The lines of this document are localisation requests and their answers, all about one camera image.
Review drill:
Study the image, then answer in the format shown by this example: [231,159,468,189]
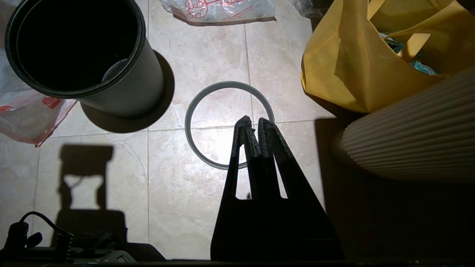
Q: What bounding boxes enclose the yellow fabric tote bag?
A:
[301,0,475,114]

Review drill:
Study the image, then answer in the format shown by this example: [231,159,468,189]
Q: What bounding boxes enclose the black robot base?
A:
[0,211,166,264]

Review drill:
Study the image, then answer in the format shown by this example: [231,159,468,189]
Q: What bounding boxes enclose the grey bin rim ring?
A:
[184,81,275,171]

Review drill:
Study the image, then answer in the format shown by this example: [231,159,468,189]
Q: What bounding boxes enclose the white plastic bag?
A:
[0,48,77,147]

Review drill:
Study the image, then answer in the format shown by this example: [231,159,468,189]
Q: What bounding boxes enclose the crumpled clear plastic bag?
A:
[289,0,324,18]

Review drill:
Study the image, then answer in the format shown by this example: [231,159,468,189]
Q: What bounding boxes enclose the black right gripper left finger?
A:
[210,116,275,261]

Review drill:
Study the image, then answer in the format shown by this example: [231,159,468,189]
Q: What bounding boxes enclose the white red-printed trash bag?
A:
[160,0,277,24]

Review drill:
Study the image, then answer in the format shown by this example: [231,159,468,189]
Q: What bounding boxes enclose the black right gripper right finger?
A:
[258,118,344,261]

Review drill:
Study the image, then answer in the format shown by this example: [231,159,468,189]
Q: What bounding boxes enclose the beige ribbed stool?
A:
[332,69,475,185]

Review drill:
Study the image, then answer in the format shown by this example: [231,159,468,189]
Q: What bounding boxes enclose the black round trash bin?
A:
[4,0,166,120]

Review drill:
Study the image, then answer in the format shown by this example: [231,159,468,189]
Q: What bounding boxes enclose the teal packaged item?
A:
[380,33,438,76]

